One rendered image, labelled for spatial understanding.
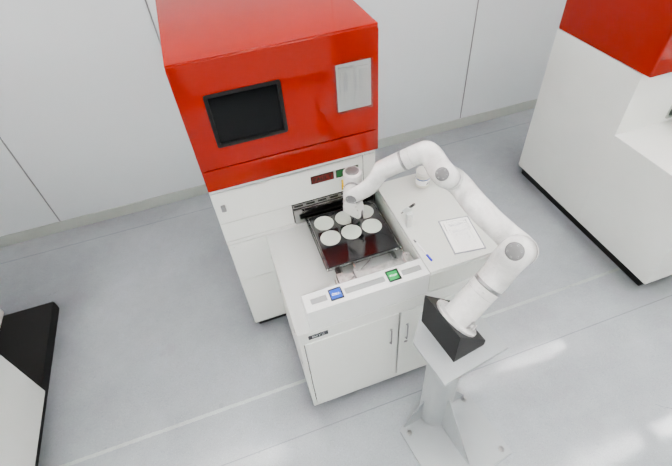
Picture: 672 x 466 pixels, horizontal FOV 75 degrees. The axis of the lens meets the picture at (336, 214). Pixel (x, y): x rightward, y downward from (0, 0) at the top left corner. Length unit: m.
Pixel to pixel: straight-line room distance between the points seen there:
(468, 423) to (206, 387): 1.49
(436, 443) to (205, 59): 2.12
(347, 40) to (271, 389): 1.94
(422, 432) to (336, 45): 1.96
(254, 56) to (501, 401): 2.17
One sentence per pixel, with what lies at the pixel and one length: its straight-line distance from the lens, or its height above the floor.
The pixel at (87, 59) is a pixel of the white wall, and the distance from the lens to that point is 3.40.
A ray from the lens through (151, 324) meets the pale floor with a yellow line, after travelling 3.25.
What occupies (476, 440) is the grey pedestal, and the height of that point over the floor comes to 0.01.
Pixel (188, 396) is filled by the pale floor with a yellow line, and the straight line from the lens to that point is 2.90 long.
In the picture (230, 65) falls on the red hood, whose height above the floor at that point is 1.77.
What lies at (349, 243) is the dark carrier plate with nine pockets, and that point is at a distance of 2.12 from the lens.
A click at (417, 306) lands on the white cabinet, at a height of 0.73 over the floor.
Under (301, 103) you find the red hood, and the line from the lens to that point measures 1.86.
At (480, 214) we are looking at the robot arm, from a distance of 1.77.
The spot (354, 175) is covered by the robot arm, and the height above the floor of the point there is 1.23.
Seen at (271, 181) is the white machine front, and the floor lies 1.16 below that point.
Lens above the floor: 2.49
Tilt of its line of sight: 45 degrees down
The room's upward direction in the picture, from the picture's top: 5 degrees counter-clockwise
